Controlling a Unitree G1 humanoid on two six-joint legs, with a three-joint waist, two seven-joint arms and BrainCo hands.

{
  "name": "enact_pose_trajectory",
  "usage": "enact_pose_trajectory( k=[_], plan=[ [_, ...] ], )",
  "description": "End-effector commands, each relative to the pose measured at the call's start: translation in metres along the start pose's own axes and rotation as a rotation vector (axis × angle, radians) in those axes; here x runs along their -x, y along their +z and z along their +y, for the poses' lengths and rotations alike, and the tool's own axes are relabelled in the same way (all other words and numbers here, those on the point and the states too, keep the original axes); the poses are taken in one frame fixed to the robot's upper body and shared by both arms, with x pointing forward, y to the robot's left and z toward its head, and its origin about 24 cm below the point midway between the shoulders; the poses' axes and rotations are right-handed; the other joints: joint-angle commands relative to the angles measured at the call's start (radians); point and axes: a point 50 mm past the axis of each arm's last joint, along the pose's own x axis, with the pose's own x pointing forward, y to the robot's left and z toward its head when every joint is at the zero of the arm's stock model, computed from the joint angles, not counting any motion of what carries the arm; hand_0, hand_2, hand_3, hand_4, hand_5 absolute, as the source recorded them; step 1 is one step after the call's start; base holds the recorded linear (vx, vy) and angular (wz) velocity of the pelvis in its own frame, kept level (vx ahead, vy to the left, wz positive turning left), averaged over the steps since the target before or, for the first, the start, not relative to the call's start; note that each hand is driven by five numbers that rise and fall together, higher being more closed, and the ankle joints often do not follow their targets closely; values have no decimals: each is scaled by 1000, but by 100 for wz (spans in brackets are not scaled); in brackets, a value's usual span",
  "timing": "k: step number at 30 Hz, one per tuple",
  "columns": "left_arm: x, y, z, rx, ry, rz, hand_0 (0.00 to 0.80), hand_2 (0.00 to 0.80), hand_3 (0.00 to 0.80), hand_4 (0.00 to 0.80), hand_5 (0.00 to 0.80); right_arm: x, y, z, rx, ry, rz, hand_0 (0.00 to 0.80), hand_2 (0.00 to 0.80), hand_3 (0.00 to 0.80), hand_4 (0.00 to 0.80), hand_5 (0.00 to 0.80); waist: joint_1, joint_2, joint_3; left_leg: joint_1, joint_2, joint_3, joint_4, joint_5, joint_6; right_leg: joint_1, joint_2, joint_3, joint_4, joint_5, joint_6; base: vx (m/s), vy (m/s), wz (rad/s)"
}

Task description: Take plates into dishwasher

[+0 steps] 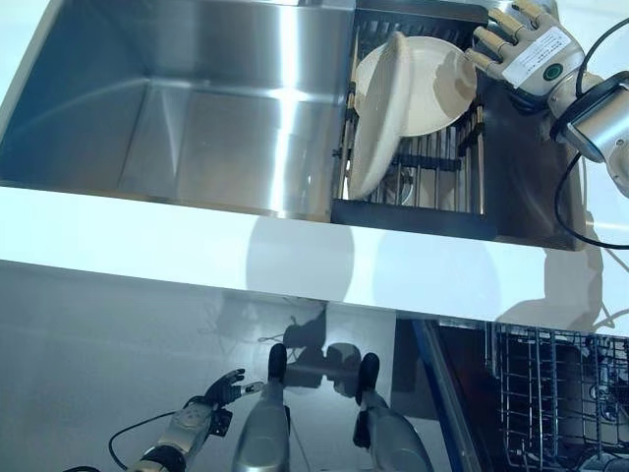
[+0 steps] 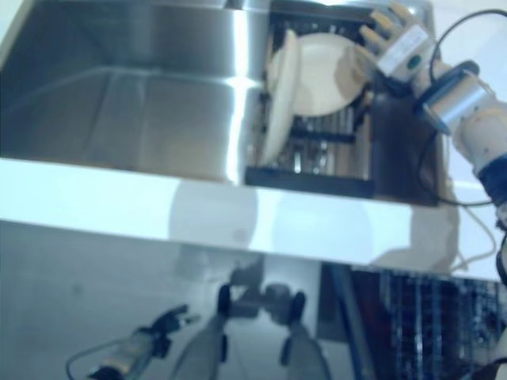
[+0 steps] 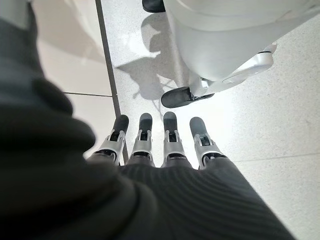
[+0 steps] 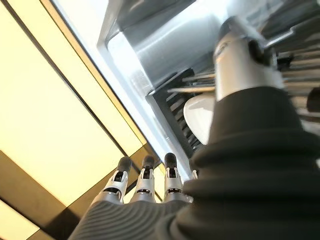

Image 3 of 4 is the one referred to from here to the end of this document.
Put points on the dark left robot hand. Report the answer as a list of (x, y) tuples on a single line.
[(75, 187)]

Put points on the black robot left foot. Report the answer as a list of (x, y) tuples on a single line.
[(177, 97)]

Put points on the black robot foot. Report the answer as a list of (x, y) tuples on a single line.
[(177, 97), (153, 5)]

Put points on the black robot right foot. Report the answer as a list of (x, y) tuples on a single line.
[(153, 5)]

